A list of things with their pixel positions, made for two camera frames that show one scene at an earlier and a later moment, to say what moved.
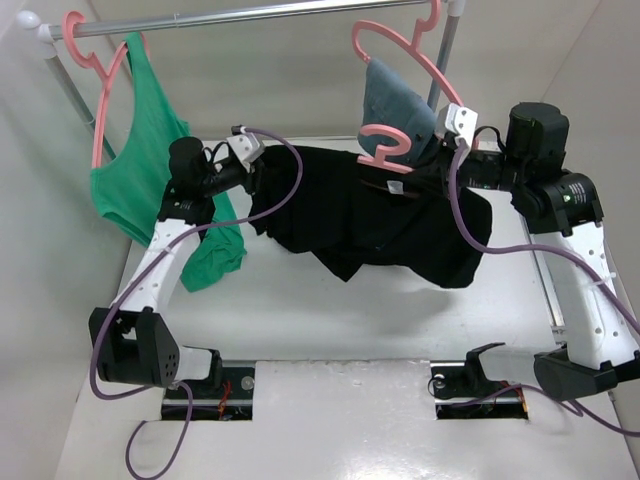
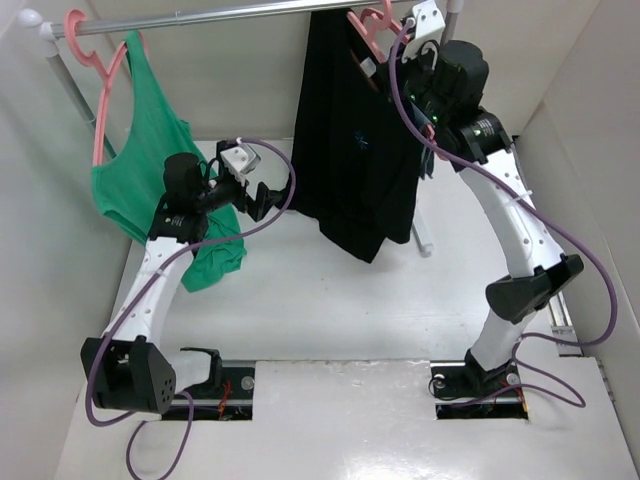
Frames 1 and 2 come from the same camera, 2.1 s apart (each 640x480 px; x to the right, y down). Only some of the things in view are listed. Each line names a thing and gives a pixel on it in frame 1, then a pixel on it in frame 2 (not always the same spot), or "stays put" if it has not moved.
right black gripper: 461,167 -> 404,67
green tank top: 127,188 stays put
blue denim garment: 389,101 -> 427,155
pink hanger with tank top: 71,19 stays put
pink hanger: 385,151 -> 379,30
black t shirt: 346,213 -> 356,161
